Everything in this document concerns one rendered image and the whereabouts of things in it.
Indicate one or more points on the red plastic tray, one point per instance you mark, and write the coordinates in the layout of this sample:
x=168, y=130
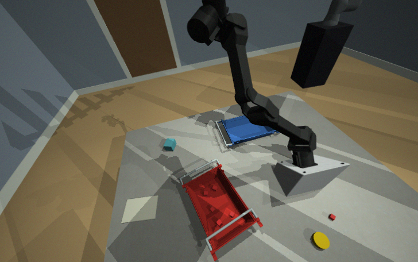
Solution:
x=224, y=200

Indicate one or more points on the small teal block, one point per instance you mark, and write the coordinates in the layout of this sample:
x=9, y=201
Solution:
x=170, y=144

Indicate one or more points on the yellow flat disc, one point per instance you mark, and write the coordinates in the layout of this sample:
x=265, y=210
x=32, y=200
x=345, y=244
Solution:
x=320, y=240

